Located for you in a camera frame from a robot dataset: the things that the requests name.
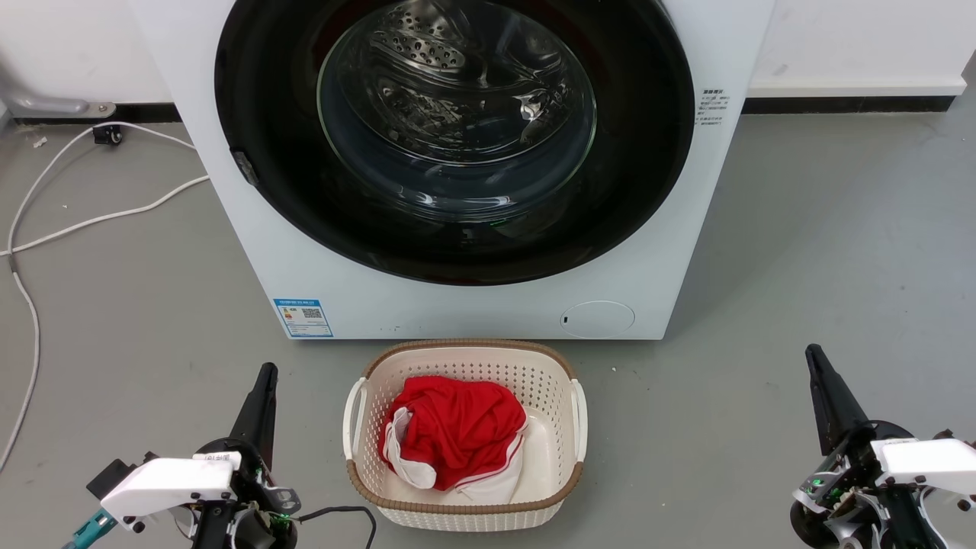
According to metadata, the grey metal pipe bracket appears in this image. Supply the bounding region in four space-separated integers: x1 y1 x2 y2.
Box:
0 57 117 120

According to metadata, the teal cable connector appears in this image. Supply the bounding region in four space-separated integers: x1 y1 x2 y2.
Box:
63 509 118 549

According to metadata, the round black glass washer door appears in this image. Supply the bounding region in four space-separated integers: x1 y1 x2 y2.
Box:
214 0 695 287

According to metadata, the red and white garment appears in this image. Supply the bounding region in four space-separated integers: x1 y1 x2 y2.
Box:
378 375 528 506

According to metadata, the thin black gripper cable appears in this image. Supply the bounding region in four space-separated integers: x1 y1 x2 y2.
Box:
296 506 378 549

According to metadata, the blue energy label sticker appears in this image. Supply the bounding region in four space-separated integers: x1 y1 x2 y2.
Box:
273 298 335 339

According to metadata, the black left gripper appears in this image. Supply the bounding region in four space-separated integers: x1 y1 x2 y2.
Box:
191 363 302 549

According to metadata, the grey thin cable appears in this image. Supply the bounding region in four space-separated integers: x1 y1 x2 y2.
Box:
0 255 41 474

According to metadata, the white front-load washing machine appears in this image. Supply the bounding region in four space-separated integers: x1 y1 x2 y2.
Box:
128 0 775 341

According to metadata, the round white filter cover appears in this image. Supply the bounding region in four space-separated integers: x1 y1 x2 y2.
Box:
560 300 636 339

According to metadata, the white power cable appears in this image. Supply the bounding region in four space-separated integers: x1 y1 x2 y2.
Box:
6 122 197 256
0 175 210 258

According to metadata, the cream plastic laundry basket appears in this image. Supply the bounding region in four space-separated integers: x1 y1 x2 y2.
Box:
342 339 589 533

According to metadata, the small printed text label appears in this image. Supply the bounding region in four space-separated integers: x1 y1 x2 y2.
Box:
695 88 730 128

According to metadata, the steel washer drum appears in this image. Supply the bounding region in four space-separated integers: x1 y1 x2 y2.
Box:
319 0 597 223

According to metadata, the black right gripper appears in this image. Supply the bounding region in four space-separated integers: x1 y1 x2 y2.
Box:
789 345 927 549

